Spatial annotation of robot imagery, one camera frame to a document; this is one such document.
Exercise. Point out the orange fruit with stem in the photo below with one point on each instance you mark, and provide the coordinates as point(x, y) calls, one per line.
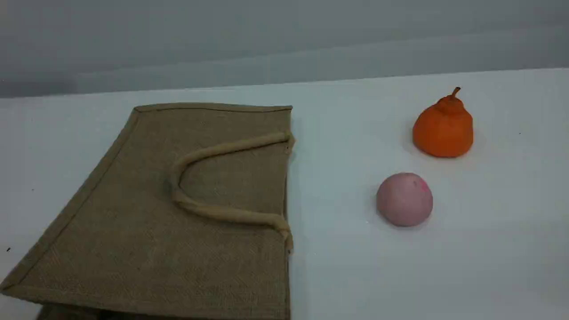
point(443, 131)

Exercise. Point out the brown jute tote bag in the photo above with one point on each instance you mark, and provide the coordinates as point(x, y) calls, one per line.
point(146, 231)

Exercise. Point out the pink peach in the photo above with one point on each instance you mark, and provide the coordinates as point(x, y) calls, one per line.
point(403, 202)

